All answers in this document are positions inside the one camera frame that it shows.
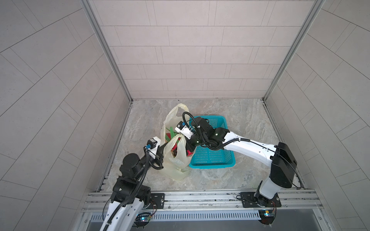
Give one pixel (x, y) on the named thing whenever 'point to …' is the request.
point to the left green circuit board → (142, 220)
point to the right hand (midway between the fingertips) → (179, 145)
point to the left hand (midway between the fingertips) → (168, 143)
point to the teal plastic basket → (205, 157)
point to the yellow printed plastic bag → (177, 154)
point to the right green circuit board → (267, 216)
